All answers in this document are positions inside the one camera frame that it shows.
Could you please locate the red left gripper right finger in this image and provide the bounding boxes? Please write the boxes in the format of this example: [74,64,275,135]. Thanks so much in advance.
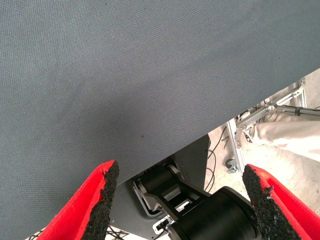
[242,164,320,240]

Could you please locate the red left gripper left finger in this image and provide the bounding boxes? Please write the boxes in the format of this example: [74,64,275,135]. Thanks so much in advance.
[36,159,120,240]

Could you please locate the black cylinder housing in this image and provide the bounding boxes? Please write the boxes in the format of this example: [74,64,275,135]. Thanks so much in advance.
[169,186,262,240]

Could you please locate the grey caster wheel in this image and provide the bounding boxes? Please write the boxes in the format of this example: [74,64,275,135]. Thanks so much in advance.
[225,158,239,174]

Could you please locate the person leg beige trousers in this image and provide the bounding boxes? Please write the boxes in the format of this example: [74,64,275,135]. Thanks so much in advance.
[253,113,320,163]

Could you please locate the grey metal panel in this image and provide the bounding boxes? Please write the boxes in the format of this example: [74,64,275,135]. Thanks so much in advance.
[109,134,211,240]

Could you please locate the diagonal aluminium strut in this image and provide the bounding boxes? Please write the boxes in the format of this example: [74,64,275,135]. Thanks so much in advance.
[236,106,272,128]

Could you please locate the metal rod with black clamp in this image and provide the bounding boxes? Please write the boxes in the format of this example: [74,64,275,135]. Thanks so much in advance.
[266,103,320,116]

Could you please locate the aluminium profile beam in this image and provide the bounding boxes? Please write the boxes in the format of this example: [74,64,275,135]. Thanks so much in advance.
[274,77,308,108]

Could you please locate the dark grey table cloth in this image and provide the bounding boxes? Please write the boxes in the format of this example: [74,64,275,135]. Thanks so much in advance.
[0,0,320,240]

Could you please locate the tangled black floor cables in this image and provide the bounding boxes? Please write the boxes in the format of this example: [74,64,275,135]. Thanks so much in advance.
[26,224,131,240]

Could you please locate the aluminium profile post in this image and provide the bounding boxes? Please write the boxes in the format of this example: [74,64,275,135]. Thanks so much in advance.
[226,118,247,174]

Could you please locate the thin black floor cable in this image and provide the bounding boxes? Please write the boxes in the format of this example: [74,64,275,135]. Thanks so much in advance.
[204,124,229,193]

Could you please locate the black hinge bracket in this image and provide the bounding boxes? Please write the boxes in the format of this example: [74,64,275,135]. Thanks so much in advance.
[133,163,211,222]

